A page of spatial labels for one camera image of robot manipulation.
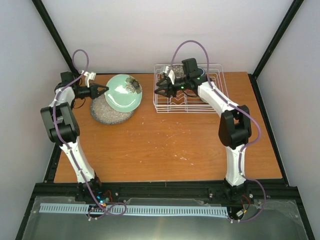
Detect dark blue mug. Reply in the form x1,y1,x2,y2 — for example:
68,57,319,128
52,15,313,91
198,67,206,76

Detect light blue cable duct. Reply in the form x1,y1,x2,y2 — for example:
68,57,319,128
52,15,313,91
38,203,228,218

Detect purple cable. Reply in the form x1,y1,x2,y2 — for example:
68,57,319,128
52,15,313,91
170,39,267,224
51,48,127,222

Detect large grey rimmed plate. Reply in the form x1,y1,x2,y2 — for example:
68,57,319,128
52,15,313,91
90,96,135,125

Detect white wire dish rack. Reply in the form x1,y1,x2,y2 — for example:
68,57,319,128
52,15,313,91
153,63,229,114

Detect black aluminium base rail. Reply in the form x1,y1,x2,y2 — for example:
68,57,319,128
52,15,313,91
31,179,300,205

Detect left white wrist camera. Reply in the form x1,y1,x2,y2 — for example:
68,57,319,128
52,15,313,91
81,70,97,88

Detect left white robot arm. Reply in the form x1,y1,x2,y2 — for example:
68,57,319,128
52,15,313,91
40,71,109,202

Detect black right frame post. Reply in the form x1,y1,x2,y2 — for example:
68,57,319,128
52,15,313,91
251,0,305,79

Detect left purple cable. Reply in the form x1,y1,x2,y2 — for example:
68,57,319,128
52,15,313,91
51,48,127,222

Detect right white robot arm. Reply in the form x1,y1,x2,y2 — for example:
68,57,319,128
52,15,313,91
154,58,252,202

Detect black left frame post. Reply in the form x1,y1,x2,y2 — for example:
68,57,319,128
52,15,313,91
31,0,80,77

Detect black frame post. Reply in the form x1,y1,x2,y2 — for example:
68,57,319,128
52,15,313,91
251,0,305,79
31,0,80,77

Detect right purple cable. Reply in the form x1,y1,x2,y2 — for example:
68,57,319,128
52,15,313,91
170,39,267,224

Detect floral patterned bowl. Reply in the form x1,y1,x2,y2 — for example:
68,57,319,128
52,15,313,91
170,64,185,78

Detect mint plate with flower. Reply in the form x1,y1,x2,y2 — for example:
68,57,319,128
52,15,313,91
105,74,143,113

